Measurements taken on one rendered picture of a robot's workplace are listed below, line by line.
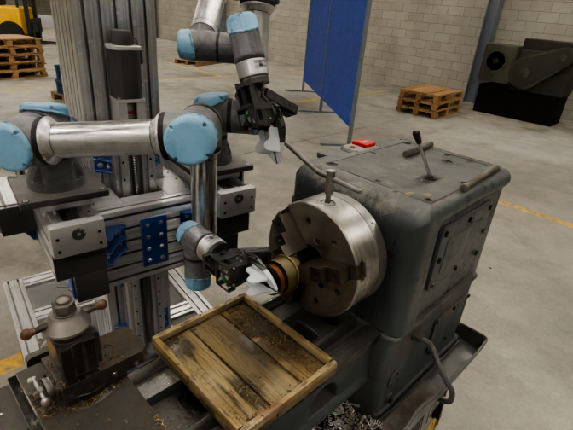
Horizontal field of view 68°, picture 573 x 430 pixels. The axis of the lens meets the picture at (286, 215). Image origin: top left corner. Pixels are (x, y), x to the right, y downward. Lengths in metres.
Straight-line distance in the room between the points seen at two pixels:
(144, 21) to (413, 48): 10.91
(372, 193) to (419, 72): 10.96
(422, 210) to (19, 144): 0.96
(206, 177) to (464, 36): 10.66
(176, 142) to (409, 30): 11.41
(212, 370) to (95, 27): 1.02
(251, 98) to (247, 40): 0.13
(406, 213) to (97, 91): 1.00
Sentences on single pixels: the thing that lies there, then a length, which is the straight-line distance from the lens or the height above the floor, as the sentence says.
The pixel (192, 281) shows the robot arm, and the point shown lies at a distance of 1.23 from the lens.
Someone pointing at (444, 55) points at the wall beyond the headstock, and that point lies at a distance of 11.78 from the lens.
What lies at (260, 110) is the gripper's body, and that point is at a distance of 1.05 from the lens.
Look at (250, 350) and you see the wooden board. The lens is 1.13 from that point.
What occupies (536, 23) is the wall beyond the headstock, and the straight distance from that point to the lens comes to 11.11.
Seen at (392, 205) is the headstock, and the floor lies 1.24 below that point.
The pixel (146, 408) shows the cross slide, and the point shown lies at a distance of 0.92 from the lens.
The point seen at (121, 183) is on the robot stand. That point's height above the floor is 1.11.
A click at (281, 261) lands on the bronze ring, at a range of 1.03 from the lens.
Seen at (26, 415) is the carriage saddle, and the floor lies 0.93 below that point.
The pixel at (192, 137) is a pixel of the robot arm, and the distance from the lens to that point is 1.01.
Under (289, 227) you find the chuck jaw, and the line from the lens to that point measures 1.09.
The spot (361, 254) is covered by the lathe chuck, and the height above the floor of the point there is 1.16.
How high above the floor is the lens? 1.67
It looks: 26 degrees down
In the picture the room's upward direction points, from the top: 5 degrees clockwise
